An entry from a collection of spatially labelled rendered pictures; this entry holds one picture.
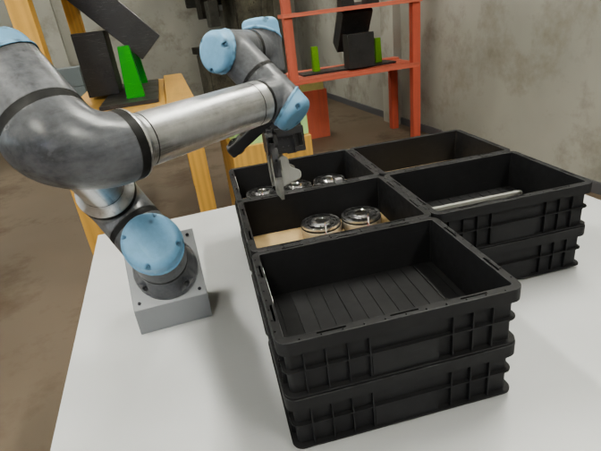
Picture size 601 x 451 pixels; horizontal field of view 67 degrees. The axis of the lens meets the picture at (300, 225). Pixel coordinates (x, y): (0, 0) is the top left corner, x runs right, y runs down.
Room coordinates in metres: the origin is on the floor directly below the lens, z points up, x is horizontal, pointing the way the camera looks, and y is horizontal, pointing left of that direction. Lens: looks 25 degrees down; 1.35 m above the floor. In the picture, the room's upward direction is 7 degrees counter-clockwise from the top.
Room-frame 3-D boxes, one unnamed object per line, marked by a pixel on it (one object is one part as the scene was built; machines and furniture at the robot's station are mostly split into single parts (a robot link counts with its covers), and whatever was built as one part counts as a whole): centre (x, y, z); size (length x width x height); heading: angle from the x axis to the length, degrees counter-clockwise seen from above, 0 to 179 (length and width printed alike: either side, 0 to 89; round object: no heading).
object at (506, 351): (0.70, -0.12, 0.76); 0.40 x 0.30 x 0.12; 100
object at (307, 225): (1.07, -0.05, 0.86); 0.10 x 0.10 x 0.01
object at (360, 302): (0.70, -0.12, 0.87); 0.40 x 0.30 x 0.11; 100
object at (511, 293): (0.70, -0.12, 0.92); 0.40 x 0.30 x 0.02; 100
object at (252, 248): (0.99, -0.07, 0.92); 0.40 x 0.30 x 0.02; 100
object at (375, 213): (1.09, -0.16, 0.86); 0.10 x 0.10 x 0.01
